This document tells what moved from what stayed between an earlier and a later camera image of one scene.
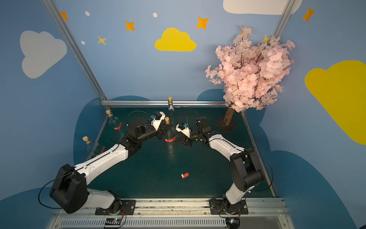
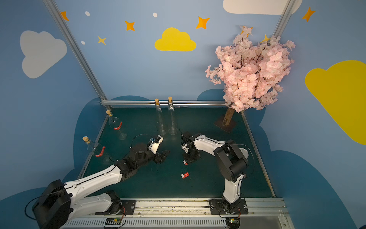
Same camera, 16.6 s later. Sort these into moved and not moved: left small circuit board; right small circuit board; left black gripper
Moved: left black gripper
Not moved: right small circuit board; left small circuit board
